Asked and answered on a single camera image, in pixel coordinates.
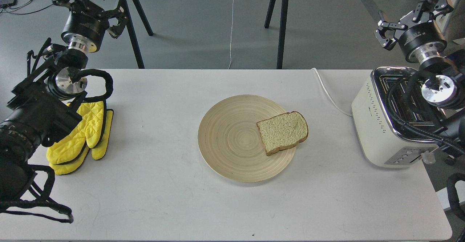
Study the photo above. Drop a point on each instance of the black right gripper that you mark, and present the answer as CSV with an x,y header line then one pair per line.
x,y
418,35

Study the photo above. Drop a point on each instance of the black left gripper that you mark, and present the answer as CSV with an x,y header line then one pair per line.
x,y
91,22

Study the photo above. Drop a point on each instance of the round wooden plate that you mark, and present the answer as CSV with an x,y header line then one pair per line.
x,y
231,144

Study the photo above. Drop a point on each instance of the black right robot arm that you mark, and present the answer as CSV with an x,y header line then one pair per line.
x,y
429,102

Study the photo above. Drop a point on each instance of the cream white toaster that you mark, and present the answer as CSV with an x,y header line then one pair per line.
x,y
384,142

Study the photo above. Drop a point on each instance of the slice of bread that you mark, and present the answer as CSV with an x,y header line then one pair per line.
x,y
282,132

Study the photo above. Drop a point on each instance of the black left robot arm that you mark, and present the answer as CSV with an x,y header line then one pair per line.
x,y
46,102

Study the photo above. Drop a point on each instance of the lower yellow oven mitt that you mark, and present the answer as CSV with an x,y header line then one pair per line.
x,y
100,144

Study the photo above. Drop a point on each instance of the upper yellow oven mitt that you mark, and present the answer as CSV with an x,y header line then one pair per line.
x,y
87,133

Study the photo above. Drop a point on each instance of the yellow oven mitt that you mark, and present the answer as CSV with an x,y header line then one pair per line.
x,y
100,144
87,133

